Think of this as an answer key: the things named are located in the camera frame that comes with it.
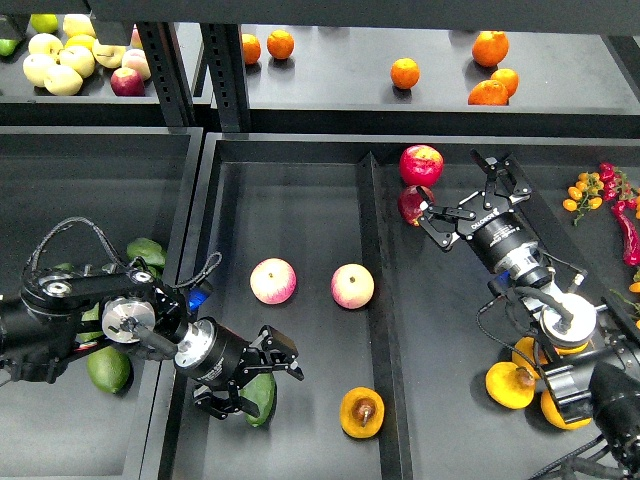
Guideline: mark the red cherry tomato bunch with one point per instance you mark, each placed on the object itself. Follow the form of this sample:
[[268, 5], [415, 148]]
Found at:
[[617, 186]]

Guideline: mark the pale peach apple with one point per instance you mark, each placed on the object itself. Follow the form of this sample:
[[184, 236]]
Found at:
[[135, 59]]

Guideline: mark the red chili pepper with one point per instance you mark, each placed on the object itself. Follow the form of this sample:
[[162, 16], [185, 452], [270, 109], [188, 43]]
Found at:
[[630, 236]]

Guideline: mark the light green avocado bottom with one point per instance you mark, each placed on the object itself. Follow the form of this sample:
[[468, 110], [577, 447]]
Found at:
[[108, 369]]

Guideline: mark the orange right small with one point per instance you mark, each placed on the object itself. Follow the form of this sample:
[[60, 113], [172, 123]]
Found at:
[[508, 77]]

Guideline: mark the bright red apple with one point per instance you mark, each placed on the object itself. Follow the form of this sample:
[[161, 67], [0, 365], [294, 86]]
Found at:
[[421, 165]]

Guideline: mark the large orange upper right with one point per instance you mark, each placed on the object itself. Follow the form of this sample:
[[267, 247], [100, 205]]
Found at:
[[490, 48]]

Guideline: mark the orange middle shelf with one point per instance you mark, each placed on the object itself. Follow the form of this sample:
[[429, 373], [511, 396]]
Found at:
[[405, 73]]

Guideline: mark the orange front right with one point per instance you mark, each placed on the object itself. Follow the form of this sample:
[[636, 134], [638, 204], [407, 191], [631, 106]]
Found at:
[[489, 93]]

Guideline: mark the pink apple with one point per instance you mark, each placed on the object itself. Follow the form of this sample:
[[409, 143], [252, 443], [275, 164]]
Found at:
[[273, 281], [352, 286]]

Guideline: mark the pale yellow apple with stem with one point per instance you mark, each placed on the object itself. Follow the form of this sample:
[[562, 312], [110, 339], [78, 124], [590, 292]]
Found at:
[[109, 56]]

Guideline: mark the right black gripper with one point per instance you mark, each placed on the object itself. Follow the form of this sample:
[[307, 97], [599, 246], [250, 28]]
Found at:
[[496, 235]]

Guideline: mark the orange cherry tomato bunch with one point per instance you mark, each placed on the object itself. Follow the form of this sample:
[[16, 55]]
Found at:
[[584, 196]]

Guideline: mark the dark red apple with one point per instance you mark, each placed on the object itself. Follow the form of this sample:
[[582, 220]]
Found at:
[[409, 202]]

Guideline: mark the black tray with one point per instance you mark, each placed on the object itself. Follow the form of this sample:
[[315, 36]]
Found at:
[[132, 182], [420, 341]]

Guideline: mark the black shelf post left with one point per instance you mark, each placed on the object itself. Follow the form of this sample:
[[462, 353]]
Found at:
[[168, 75]]

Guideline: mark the black shelf post right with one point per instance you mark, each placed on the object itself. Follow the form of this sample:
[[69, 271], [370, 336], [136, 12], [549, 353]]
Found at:
[[223, 52]]

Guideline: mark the pale yellow apple centre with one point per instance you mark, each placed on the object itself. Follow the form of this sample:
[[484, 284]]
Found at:
[[79, 58]]

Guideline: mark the orange upper left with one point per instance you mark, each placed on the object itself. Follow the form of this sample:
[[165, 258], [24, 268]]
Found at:
[[280, 44]]

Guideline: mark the dark green avocado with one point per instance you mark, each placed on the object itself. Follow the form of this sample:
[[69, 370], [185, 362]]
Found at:
[[149, 250], [90, 325]]

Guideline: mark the pale yellow apple front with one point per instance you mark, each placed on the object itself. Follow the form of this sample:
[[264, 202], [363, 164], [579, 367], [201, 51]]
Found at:
[[61, 80]]

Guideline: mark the red apple on shelf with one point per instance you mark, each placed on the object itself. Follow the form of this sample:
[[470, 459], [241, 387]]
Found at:
[[127, 82]]

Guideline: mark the black left tray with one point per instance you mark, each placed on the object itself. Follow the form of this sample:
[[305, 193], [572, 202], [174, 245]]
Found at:
[[132, 182]]

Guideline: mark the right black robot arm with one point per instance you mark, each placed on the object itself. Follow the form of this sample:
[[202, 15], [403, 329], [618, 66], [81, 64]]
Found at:
[[582, 360]]

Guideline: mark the pink apple left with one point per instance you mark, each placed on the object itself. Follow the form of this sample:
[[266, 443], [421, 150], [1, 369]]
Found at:
[[273, 281]]

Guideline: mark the yellow lemon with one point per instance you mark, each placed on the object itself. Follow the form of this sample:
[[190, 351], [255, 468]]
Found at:
[[83, 40]]

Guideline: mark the black centre tray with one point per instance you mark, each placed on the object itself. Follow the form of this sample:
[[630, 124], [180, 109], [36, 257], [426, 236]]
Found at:
[[420, 341]]

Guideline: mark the orange partly behind post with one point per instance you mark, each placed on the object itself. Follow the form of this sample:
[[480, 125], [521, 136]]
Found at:
[[251, 48]]

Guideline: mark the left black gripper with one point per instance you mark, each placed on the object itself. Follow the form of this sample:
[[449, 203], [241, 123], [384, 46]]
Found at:
[[210, 353]]

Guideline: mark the black shelf post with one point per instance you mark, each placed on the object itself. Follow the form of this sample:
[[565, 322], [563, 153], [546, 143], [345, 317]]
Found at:
[[223, 52], [168, 75]]

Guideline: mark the pink apple right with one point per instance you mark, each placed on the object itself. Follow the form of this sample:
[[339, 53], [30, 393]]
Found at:
[[352, 286]]

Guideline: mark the dark green avocado top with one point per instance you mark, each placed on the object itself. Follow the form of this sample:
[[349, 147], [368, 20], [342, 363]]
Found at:
[[149, 250]]

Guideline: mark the pale yellow apple top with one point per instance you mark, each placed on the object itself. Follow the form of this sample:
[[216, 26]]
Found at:
[[78, 24]]

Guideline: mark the pale yellow apple upper left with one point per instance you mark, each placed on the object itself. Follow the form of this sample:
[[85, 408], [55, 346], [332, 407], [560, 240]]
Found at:
[[45, 43]]

